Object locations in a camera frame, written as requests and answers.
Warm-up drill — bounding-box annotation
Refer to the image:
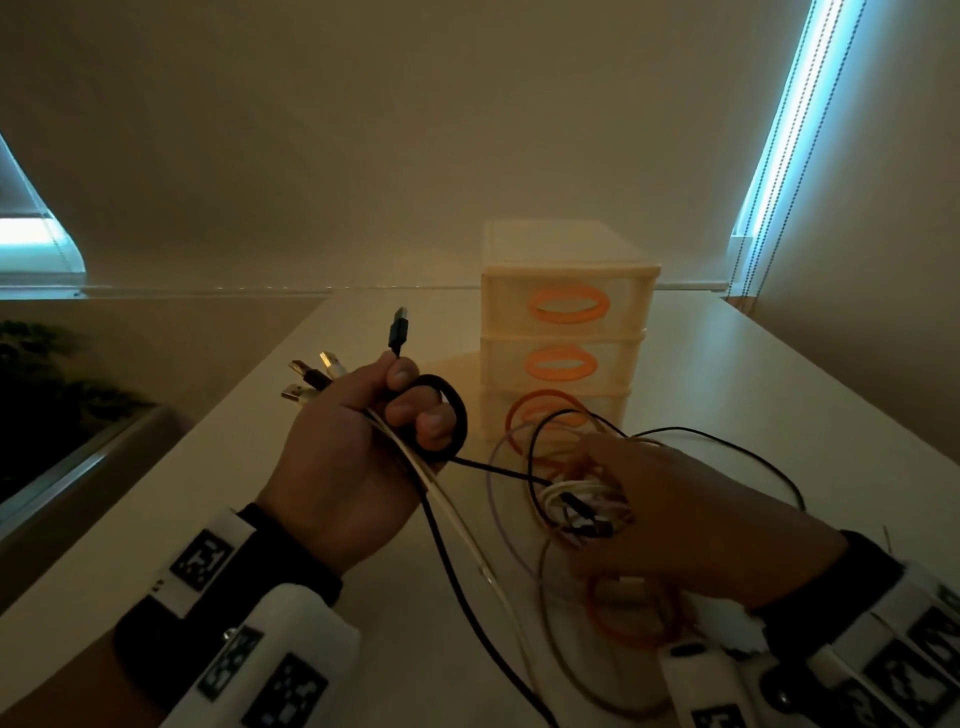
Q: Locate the person's right hand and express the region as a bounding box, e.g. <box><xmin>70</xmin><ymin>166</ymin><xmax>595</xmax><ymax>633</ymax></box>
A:
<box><xmin>560</xmin><ymin>432</ymin><xmax>850</xmax><ymax>611</ymax></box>

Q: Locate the person's left hand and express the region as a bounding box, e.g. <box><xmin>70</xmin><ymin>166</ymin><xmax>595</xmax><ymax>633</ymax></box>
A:
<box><xmin>256</xmin><ymin>350</ymin><xmax>460</xmax><ymax>577</ymax></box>

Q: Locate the bundle of cables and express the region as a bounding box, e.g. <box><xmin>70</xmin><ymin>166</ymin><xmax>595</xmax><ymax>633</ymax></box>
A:
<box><xmin>287</xmin><ymin>358</ymin><xmax>560</xmax><ymax>728</ymax></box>
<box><xmin>380</xmin><ymin>304</ymin><xmax>620</xmax><ymax>540</ymax></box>

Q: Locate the pile of cables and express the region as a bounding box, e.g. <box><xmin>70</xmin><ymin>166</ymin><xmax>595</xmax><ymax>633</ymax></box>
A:
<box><xmin>484</xmin><ymin>387</ymin><xmax>809</xmax><ymax>719</ymax></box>

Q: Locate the cream three-drawer organiser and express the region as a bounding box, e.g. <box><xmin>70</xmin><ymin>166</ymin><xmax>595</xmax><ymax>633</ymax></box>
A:
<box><xmin>478</xmin><ymin>218</ymin><xmax>663</xmax><ymax>445</ymax></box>

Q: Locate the person's left forearm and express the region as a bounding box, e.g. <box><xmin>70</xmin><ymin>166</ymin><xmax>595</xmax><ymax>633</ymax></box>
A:
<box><xmin>0</xmin><ymin>659</ymin><xmax>168</xmax><ymax>728</ymax></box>

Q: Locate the bright narrow window strip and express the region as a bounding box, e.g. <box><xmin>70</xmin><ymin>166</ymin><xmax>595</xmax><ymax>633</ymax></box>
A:
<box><xmin>725</xmin><ymin>0</ymin><xmax>870</xmax><ymax>301</ymax></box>

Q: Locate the bright window corner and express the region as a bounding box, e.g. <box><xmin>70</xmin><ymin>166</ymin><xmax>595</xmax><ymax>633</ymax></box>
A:
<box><xmin>0</xmin><ymin>133</ymin><xmax>89</xmax><ymax>299</ymax></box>

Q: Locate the beaded blind pull chain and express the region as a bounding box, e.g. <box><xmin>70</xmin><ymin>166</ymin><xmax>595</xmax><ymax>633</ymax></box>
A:
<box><xmin>725</xmin><ymin>0</ymin><xmax>869</xmax><ymax>303</ymax></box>

